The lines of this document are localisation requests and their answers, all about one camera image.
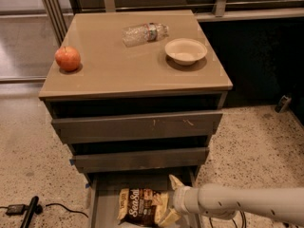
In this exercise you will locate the grey drawer cabinet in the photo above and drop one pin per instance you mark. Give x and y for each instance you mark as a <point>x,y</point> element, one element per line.
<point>116,80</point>

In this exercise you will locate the white paper bowl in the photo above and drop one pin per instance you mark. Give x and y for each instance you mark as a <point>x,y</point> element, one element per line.
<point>185,52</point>

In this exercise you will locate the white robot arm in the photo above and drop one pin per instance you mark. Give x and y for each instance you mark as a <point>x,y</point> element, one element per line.
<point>221,202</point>

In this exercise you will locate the metal window railing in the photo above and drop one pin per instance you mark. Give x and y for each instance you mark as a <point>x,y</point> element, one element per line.
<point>204,9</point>

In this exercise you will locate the small grey floor device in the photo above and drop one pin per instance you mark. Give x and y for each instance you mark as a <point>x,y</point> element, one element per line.
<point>283,104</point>

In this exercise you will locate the red apple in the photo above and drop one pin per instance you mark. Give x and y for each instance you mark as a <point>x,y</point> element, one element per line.
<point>67,58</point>

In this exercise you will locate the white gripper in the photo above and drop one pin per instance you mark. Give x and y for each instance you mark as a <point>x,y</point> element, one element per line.
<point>180,199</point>

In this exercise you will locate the black power adapter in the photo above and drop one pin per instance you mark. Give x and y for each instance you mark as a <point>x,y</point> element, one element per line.
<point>16,209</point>

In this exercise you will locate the black bar tool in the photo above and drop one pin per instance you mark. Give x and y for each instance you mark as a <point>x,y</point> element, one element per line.
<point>34,208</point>

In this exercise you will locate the clear plastic water bottle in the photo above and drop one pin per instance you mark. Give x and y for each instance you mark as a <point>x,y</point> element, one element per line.
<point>144,33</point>

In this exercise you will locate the grey drawer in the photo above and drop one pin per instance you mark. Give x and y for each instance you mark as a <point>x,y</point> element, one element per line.
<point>137,127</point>
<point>141,160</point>

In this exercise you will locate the middle grey drawer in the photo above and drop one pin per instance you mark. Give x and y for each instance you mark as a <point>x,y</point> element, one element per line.
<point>141,160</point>

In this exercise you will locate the open bottom drawer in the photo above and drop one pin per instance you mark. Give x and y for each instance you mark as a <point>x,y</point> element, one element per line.
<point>106,189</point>

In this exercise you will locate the brown sea salt chip bag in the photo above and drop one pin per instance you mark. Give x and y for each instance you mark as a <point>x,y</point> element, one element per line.
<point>142,206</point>

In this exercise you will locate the top grey drawer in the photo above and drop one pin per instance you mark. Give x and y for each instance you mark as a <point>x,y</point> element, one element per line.
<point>137,127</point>

